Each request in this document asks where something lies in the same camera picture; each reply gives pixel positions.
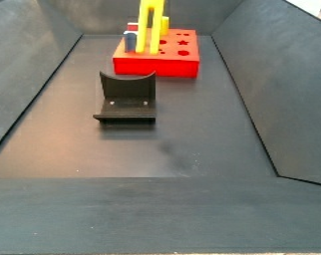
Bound black curved regrasp stand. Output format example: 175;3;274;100
94;73;158;122

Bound red rectangular block peg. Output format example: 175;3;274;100
127;22;139;31

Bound yellow cylinder peg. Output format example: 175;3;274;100
160;16;170;36

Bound yellow square-circle object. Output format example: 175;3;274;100
136;0;164;55

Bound blue notched block peg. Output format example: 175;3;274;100
124;31;138;52

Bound red shape-sorter fixture block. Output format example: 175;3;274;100
114;29;199;78

